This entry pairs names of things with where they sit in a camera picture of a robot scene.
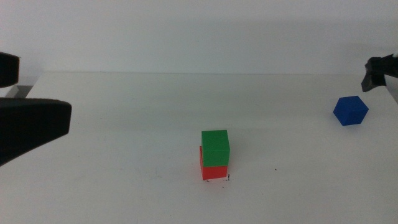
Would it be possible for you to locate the blue cube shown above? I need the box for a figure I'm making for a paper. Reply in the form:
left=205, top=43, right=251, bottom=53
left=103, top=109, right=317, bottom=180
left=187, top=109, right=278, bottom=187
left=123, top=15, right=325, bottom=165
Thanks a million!
left=332, top=95, right=369, bottom=126

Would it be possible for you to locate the green cube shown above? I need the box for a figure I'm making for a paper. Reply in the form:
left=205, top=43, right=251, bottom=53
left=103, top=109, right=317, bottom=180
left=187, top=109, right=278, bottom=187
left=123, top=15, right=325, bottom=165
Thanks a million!
left=201, top=129, right=231, bottom=168

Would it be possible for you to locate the red cube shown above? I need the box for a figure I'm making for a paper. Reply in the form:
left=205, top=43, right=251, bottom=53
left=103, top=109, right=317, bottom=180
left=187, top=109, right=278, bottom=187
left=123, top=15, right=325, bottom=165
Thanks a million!
left=199, top=146, right=229, bottom=181

